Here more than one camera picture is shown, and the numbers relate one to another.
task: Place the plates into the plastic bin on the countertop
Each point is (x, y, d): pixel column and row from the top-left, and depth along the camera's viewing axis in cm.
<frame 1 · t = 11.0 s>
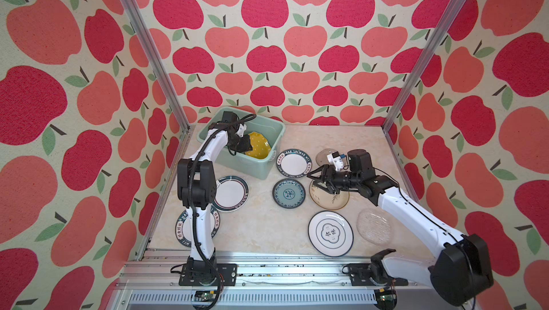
left hand: (253, 148, 98), fingers closed
right hand: (314, 177, 77), fingers open
mint green plastic bin: (272, 130, 103), point 15 cm above the table
yellow dotted scalloped plate: (261, 147, 106), point 7 cm above the table
white plate black quatrefoil: (330, 233, 86), on the table
white plate red-green lettered rim: (294, 163, 107), on the table
brown speckled square plate: (319, 153, 110), point 2 cm above the table
cream plate with plant drawing: (327, 199, 95), on the table
teal patterned small plate: (289, 193, 97), on the table
white plate dark green rim: (232, 194, 95), point 2 cm above the table
white plate lettered rim front: (177, 229, 84), point 3 cm above the table
clear glass textured plate: (375, 226, 88), on the table

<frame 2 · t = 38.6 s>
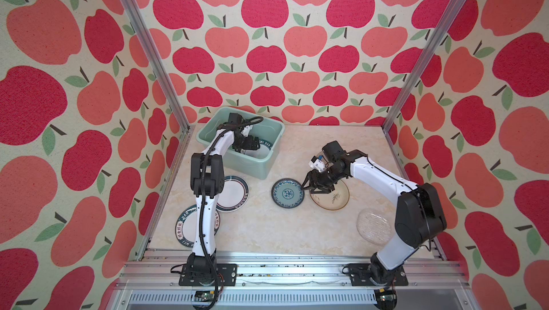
left hand: (254, 145, 107), fingers open
right hand: (310, 189, 84), fingers open
white plate red-green lettered rim: (263, 151, 110), point 3 cm above the table
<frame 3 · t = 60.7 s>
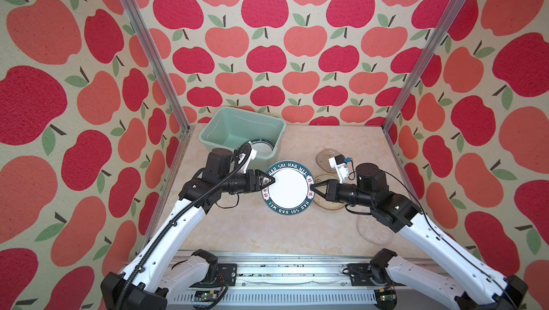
left hand: (273, 184, 67), fingers open
right hand: (315, 186, 68), fingers closed
white plate dark green rim: (263, 146, 110), point 4 cm above the table
white plate lettered rim front: (291, 193, 69), point 25 cm above the table
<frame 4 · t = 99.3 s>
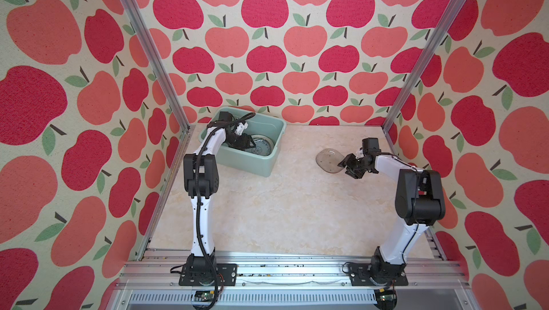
left hand: (253, 146, 103), fingers open
right hand: (345, 166, 99), fingers open
